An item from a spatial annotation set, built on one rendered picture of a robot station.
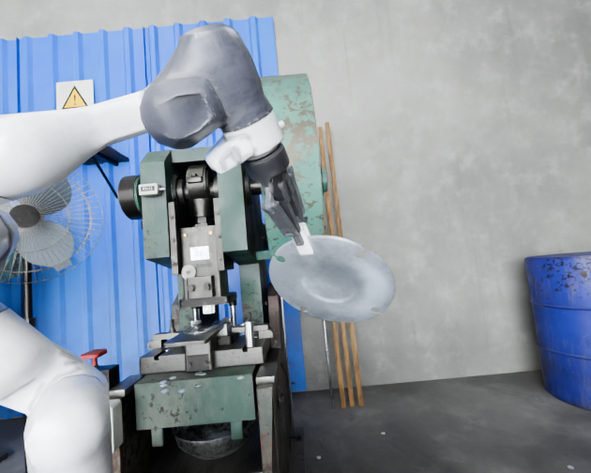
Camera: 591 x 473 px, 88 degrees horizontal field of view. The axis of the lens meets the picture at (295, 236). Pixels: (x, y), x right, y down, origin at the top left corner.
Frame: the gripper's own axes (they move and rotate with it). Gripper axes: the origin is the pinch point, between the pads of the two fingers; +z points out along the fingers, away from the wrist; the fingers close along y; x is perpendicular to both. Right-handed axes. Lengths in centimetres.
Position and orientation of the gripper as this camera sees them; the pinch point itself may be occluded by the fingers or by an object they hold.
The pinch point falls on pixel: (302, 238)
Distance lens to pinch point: 62.7
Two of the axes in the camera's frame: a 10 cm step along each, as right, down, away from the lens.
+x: -9.0, 1.1, 4.1
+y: 2.4, -6.7, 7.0
